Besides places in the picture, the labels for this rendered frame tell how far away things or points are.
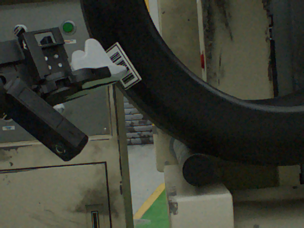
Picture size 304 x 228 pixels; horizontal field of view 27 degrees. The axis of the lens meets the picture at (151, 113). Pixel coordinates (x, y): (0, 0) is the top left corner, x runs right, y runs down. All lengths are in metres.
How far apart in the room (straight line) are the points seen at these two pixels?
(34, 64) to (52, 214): 0.85
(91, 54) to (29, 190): 0.79
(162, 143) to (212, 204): 0.35
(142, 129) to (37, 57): 9.67
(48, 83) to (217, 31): 0.56
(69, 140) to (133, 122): 9.69
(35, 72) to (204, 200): 0.30
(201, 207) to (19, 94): 0.31
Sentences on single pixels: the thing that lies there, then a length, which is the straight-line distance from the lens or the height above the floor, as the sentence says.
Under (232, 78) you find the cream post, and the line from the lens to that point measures 1.25.
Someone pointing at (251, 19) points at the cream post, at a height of 1.13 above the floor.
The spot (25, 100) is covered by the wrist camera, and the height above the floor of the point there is 1.02.
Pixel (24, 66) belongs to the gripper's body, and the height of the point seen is 1.06.
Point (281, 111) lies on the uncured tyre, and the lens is 0.87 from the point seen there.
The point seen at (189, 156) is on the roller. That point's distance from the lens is 0.89.
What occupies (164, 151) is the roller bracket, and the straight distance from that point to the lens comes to 1.22.
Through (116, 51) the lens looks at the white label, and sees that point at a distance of 0.87.
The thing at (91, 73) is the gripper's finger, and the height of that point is 1.04.
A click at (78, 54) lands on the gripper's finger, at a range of 0.86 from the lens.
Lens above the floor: 1.03
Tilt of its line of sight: 3 degrees down
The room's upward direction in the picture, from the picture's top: 5 degrees counter-clockwise
